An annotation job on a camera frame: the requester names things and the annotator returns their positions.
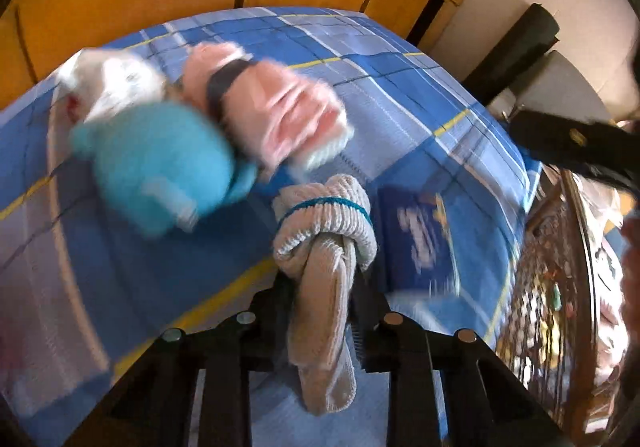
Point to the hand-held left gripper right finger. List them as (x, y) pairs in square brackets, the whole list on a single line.
[(367, 312)]

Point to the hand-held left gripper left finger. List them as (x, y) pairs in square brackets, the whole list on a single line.
[(272, 309)]

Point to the beige knotted sock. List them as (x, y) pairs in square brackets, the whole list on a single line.
[(320, 237)]

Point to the grey chair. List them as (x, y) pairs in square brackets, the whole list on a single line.
[(560, 87)]

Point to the blue tissue packet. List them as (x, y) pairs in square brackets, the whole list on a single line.
[(417, 237)]

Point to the black rolled mat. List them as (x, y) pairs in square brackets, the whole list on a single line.
[(515, 52)]

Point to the wicker basket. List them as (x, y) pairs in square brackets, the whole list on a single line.
[(545, 287)]

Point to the blue plaid bed sheet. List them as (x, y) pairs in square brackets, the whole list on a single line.
[(400, 92)]

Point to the turquoise sock bundle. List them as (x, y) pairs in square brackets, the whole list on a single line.
[(160, 162)]

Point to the pink sock bundle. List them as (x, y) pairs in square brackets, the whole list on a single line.
[(270, 102)]

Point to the white sock bundle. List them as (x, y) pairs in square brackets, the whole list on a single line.
[(117, 77)]

